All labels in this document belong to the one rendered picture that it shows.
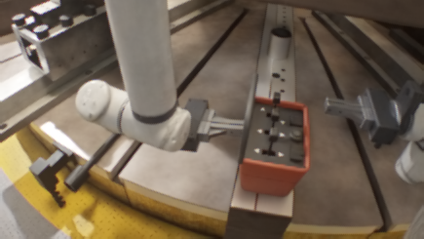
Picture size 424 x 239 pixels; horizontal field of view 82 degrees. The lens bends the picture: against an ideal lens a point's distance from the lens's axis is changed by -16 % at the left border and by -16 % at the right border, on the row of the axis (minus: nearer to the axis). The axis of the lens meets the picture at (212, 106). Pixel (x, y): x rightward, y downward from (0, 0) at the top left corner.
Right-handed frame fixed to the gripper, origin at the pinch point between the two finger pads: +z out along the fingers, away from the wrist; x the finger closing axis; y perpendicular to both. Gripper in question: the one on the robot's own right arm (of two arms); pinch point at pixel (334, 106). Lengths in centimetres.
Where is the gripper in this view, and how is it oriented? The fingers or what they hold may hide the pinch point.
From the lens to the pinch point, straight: 64.3
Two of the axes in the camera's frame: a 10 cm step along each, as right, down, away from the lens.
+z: -9.8, -1.7, 1.4
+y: -0.3, 7.5, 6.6
